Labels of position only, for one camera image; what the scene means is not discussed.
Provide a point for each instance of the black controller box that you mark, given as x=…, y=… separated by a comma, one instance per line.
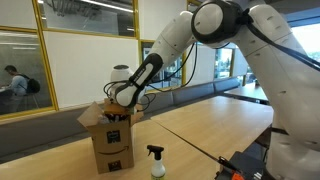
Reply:
x=248, y=163

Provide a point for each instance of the white spray bottle black nozzle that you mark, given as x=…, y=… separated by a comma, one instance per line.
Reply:
x=158, y=168

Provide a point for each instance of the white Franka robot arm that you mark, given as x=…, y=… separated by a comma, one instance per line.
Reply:
x=283, y=83

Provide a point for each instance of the grey sofa bench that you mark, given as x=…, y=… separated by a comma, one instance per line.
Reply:
x=40, y=133

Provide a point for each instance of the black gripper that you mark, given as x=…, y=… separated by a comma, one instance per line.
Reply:
x=116, y=117

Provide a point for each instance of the brown carton box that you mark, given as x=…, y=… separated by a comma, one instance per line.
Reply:
x=100, y=160

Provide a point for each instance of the large air pillow plastic bag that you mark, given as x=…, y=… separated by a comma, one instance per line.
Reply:
x=103, y=119

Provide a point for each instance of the yellow window frame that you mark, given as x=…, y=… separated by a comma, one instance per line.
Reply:
x=47, y=66

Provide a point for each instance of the wooden table by window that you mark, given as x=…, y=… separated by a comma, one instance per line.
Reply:
x=248, y=93

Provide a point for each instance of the person in grey shirt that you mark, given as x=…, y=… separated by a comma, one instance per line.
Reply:
x=18, y=85

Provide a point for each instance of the black backpack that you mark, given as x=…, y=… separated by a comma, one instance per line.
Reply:
x=33, y=86

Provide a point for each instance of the orange hand tool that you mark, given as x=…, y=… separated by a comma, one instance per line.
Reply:
x=237, y=176

